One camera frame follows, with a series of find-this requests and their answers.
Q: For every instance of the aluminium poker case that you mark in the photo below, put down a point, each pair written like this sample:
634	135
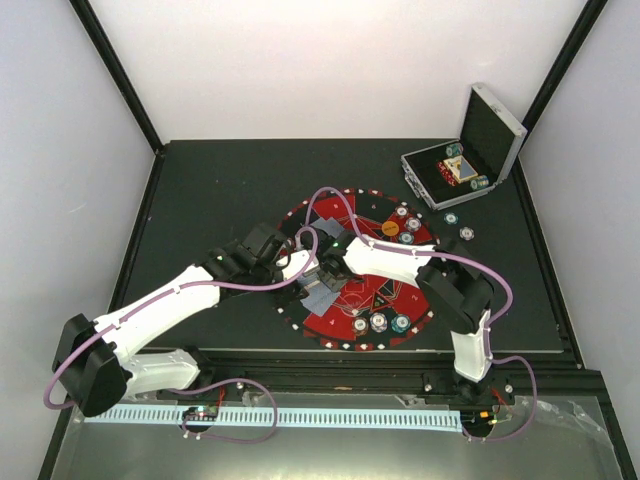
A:
492	138

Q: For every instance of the black triangular marker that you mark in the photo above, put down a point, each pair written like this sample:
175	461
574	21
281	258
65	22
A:
379	302

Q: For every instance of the pyramid card box in case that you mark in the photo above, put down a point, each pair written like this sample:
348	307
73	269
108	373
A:
461	170

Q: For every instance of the green chip stack case front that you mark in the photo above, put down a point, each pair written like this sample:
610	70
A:
479	183

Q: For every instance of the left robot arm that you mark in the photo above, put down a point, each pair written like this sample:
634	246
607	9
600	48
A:
99	362

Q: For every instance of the blue playing card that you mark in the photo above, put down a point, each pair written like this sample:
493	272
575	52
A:
320	222
319	302
333	230

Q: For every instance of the green chip stack in case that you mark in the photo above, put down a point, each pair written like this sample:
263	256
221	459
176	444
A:
454	149

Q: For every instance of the round red black poker mat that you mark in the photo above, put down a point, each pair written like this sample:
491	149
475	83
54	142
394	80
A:
333	331

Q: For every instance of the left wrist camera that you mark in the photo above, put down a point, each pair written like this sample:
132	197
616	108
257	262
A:
299	263

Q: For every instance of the white slotted cable duct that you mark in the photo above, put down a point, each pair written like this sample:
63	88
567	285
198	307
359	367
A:
384	419

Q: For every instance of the orange big blind button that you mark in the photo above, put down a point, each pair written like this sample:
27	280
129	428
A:
390	228

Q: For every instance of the red dice in case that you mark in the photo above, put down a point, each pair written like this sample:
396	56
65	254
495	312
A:
446	174

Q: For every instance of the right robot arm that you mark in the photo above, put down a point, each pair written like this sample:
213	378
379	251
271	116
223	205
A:
455	287

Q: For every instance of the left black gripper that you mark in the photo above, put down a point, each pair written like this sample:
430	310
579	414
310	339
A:
290	294

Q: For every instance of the clear round dealer button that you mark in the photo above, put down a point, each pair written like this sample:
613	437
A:
351	304

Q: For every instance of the grey white chip stack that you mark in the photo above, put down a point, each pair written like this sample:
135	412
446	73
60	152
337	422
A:
466	233

